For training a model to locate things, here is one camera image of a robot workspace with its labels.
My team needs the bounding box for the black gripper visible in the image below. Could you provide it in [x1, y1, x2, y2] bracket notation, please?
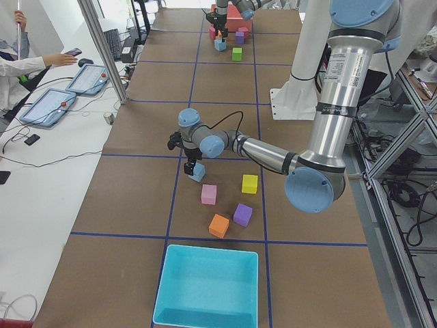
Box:
[184, 148, 202, 176]
[206, 12, 228, 38]

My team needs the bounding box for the light blue block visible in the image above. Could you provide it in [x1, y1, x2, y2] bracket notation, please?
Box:
[214, 39, 227, 52]
[188, 162, 206, 182]

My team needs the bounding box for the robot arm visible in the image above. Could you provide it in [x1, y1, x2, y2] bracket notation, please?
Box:
[167, 1, 403, 213]
[206, 0, 270, 38]

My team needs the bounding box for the operator hand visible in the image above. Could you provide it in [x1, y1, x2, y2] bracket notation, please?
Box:
[50, 53, 77, 66]

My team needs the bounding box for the magenta block near orange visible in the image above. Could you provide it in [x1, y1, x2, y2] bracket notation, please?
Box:
[209, 27, 216, 40]

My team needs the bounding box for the pink plastic tray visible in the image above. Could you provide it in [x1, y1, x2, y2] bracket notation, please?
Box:
[225, 3, 255, 32]

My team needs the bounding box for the purple block right side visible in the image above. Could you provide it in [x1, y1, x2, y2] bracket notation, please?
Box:
[234, 31, 244, 45]

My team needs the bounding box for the purple block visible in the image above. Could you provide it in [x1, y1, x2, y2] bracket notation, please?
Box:
[234, 31, 244, 45]
[233, 203, 253, 227]

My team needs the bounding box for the magenta block near tray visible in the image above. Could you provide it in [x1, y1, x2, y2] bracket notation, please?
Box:
[238, 27, 250, 39]

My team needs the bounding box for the green foam block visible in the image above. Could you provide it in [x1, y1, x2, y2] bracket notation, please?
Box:
[231, 47, 243, 62]

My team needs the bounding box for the pink foam block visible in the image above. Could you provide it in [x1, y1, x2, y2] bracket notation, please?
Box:
[201, 184, 217, 205]

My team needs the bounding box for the yellow foam block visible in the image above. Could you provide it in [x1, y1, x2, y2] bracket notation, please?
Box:
[241, 174, 259, 195]

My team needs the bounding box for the orange block left side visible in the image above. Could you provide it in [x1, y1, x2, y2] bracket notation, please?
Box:
[208, 214, 229, 238]

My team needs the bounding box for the purple block left side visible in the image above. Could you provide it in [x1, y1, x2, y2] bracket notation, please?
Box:
[233, 203, 253, 227]

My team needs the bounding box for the silver round weight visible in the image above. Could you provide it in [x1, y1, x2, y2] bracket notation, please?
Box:
[103, 112, 115, 125]

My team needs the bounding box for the black keyboard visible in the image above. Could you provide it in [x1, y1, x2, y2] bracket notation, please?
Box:
[103, 29, 122, 61]

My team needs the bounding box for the light blue plastic tray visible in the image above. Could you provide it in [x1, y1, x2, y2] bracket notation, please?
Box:
[152, 245, 259, 327]

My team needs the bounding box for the teach pendant far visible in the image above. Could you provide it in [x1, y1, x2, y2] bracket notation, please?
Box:
[66, 64, 109, 96]

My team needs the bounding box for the teach pendant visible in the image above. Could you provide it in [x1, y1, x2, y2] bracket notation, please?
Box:
[19, 88, 76, 128]
[66, 64, 109, 96]

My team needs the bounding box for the teach pendant near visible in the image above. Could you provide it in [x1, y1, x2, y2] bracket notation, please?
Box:
[19, 88, 76, 128]

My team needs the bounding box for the black smartphone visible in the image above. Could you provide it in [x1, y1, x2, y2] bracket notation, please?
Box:
[24, 134, 40, 146]

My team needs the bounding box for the person in white shirt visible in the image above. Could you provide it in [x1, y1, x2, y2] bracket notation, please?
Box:
[1, 10, 63, 114]

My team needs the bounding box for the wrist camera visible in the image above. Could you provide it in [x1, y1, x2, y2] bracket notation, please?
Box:
[167, 131, 183, 150]

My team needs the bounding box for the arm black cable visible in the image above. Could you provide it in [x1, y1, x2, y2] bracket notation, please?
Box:
[206, 111, 244, 137]

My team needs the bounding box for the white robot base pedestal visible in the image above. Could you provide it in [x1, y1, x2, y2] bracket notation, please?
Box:
[270, 86, 318, 121]

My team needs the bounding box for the aluminium frame post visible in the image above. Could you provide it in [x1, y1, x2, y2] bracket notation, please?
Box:
[77, 0, 128, 105]

